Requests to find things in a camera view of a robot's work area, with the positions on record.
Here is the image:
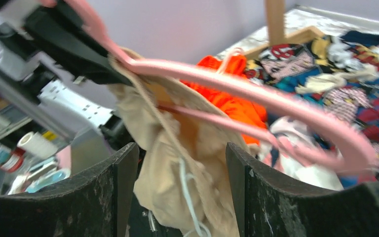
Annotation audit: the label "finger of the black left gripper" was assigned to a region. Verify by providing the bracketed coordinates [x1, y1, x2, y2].
[24, 0, 132, 85]

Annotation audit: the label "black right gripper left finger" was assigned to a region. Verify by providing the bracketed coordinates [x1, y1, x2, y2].
[0, 143, 139, 237]

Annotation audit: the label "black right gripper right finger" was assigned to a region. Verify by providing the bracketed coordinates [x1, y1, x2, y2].
[226, 143, 379, 237]

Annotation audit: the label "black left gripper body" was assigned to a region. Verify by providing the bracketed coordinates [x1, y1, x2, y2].
[0, 23, 58, 105]

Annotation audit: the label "beige shorts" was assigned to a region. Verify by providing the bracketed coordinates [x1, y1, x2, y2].
[109, 56, 250, 237]

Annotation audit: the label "orange mesh shorts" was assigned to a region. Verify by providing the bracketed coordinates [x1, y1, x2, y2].
[181, 54, 266, 129]

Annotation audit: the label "pink hanger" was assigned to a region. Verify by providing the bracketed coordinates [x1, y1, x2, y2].
[67, 0, 377, 175]

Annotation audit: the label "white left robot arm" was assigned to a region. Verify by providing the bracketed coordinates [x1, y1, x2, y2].
[0, 0, 132, 150]

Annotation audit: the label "comic print shorts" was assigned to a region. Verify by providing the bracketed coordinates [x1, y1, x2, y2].
[244, 31, 379, 178]

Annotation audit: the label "white garment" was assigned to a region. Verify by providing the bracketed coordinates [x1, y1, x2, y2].
[265, 42, 379, 192]

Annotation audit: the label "wooden clothes rack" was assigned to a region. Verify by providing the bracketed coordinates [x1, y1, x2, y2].
[245, 0, 325, 59]

